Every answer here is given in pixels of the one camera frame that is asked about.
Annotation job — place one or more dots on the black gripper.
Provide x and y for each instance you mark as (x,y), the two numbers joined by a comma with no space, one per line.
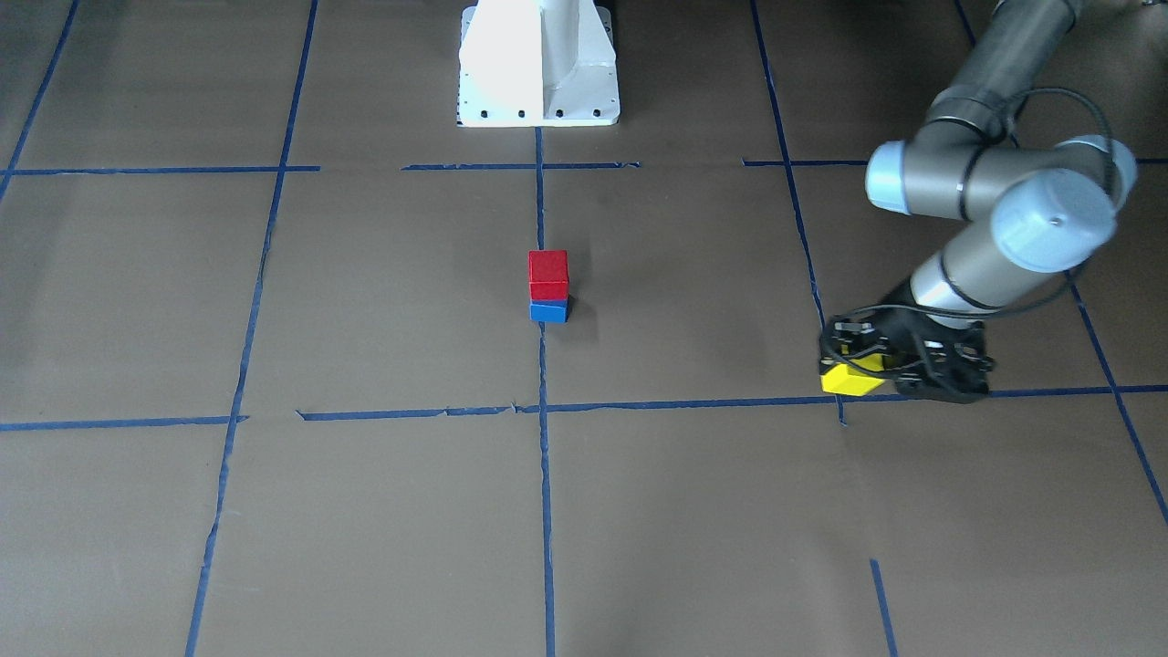
(902,320)

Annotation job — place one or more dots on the yellow wooden block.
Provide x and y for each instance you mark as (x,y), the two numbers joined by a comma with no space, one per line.
(843,379)

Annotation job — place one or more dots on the blue wooden block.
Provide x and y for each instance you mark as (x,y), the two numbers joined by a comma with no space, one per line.
(554,311)

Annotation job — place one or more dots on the red wooden block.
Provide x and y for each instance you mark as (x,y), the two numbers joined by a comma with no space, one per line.
(548,275)

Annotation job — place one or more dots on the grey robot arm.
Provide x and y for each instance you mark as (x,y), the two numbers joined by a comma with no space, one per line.
(1029,215)

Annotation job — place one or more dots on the brown paper table cover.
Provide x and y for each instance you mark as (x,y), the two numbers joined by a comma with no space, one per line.
(270,386)

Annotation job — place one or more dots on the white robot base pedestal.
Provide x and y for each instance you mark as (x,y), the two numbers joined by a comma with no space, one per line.
(533,64)

